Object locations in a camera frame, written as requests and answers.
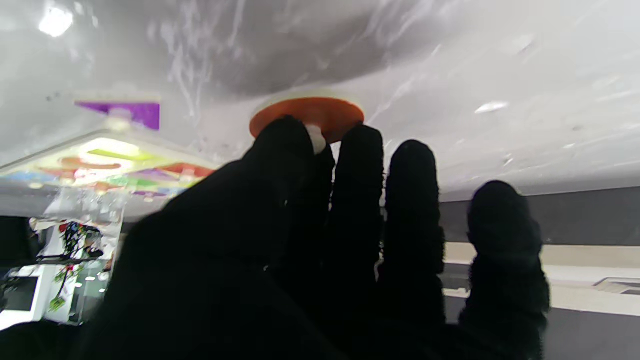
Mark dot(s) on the wooden shape puzzle board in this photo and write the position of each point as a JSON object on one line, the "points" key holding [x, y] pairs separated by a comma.
{"points": [[150, 156]]}

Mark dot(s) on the long wooden shelf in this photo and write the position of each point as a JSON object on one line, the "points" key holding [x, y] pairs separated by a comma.
{"points": [[575, 255]]}

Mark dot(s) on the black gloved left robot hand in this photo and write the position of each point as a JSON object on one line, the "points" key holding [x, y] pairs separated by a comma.
{"points": [[250, 260]]}

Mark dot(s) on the green pentagon puzzle piece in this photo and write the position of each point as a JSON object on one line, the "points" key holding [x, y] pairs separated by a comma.
{"points": [[132, 181]]}

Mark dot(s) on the purple triangle puzzle piece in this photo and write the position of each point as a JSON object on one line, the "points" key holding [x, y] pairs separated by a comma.
{"points": [[142, 114]]}

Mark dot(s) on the red square puzzle piece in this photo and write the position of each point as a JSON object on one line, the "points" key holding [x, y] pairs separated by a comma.
{"points": [[197, 170]]}

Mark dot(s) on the blue semicircle puzzle piece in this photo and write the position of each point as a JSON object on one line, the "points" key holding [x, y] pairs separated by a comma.
{"points": [[25, 177]]}

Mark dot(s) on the orange oval puzzle piece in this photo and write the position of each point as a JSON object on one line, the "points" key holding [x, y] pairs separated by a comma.
{"points": [[310, 112]]}

